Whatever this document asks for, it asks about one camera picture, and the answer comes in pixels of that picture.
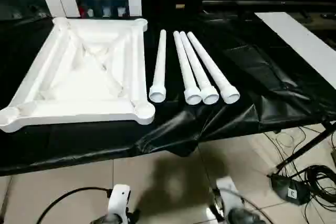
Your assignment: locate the white plastic table leg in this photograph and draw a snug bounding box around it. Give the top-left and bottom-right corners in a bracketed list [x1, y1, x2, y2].
[179, 30, 220, 105]
[149, 29, 167, 103]
[186, 31, 240, 104]
[173, 30, 203, 105]

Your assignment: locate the white plastic table top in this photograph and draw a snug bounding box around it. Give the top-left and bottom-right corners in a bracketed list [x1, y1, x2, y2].
[0, 17, 155, 133]

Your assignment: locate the black mat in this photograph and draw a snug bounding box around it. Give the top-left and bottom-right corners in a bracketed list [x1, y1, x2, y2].
[0, 11, 336, 177]

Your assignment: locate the white flat board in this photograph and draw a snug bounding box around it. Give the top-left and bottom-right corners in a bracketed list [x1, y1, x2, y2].
[254, 11, 336, 90]

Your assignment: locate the black box with label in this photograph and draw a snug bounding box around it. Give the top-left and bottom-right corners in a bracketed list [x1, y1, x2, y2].
[270, 174, 312, 206]

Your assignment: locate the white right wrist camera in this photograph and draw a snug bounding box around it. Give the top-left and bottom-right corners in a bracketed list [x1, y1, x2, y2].
[215, 178, 246, 217]

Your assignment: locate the black rail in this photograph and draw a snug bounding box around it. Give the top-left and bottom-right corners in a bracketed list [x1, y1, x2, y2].
[202, 0, 336, 8]

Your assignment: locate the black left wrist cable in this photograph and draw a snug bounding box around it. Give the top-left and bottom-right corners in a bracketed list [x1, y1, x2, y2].
[35, 187, 110, 224]

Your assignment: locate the black cable bundle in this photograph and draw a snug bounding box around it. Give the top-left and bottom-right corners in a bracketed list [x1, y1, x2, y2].
[301, 165, 336, 224]

